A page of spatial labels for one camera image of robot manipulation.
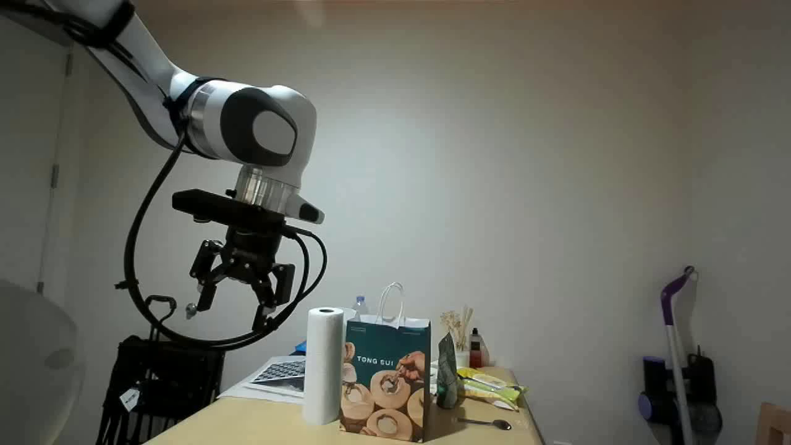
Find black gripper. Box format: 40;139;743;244
184;217;296;333

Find green printed paper bag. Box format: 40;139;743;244
338;278;435;445

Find black white keyboard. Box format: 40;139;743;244
249;356;309;391

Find white paper towel roll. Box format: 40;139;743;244
301;303;346;427

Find white tag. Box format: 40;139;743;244
116;386;146;413

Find reed sticks in cup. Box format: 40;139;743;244
439;303;476;370

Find dark green pouch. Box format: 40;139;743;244
435;332;461;413

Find small red bottle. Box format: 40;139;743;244
466;325;487;370

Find yellow green snack packet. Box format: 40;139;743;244
455;366;528;411

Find dark metal spoon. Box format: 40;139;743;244
455;413;513;432

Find purple stick vacuum cleaner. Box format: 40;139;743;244
634;261;727;445

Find wooden chair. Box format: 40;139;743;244
754;397;791;445

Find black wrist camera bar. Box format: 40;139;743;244
171;184;326;226

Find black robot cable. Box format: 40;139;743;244
114;131;328;353

